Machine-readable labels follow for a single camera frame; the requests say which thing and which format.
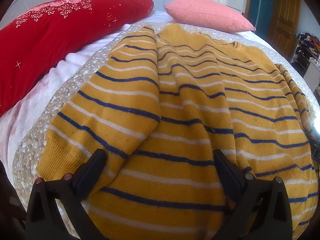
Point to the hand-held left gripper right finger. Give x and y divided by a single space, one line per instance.
225 166

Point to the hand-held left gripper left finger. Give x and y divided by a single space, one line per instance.
93 163

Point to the yellow striped knit sweater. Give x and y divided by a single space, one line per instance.
190 105

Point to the pile of clothes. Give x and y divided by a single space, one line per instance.
311 42

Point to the white shelf unit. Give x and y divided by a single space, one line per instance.
311 72

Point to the beige dotted bedspread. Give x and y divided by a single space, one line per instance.
75 80

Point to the wooden door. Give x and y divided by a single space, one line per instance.
283 15

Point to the red embroidered pillow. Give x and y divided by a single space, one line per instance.
50 42

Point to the teal curtain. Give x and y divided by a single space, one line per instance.
260 7

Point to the pink pillow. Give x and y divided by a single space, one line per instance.
210 15

